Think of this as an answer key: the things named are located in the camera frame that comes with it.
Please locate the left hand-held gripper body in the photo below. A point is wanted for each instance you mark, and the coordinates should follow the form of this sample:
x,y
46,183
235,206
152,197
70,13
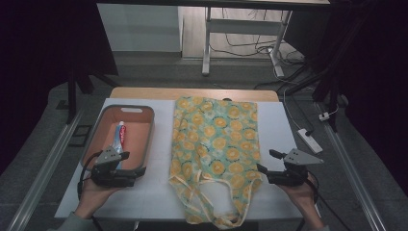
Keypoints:
x,y
110,174

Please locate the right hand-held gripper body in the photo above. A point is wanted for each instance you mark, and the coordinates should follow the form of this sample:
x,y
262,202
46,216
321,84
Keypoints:
x,y
288,177

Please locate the toothpaste tube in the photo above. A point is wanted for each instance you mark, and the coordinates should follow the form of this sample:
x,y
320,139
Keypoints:
x,y
120,136

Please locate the orange basket with grey rim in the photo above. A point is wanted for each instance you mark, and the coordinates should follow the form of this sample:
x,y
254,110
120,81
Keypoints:
x,y
138,138

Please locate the yellow floral tote bag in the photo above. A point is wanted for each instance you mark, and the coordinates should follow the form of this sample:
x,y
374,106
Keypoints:
x,y
215,141

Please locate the person's right hand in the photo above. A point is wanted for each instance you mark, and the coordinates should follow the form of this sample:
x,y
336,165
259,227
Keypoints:
x,y
304,195

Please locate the person's left hand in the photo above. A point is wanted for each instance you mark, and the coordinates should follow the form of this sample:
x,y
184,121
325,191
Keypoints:
x,y
91,197

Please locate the white table mat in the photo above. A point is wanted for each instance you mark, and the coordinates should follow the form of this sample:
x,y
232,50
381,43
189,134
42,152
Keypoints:
x,y
160,192

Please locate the white power strip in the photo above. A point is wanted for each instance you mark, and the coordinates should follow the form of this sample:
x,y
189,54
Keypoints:
x,y
309,140

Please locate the black floor plate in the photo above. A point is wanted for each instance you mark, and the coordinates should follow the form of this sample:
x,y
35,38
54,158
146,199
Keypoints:
x,y
80,135

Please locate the small white adapter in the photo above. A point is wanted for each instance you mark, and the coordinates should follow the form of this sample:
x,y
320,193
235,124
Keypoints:
x,y
324,116

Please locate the wooden table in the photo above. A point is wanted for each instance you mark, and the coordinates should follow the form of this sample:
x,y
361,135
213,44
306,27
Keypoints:
x,y
144,93

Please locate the black stand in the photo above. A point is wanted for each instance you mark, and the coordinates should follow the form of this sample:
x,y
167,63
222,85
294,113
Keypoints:
x,y
330,96
72,96

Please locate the black curtain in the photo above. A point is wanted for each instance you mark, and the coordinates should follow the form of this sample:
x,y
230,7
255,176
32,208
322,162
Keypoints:
x,y
378,80
32,64

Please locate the white cabinet panel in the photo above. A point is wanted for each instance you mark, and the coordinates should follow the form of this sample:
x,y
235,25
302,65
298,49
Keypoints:
x,y
138,29

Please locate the aluminium rail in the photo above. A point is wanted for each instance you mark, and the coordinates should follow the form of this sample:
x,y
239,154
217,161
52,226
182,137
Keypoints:
x,y
352,173
45,170

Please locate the white desk frame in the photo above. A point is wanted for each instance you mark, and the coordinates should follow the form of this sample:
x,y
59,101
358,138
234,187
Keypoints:
x,y
243,27

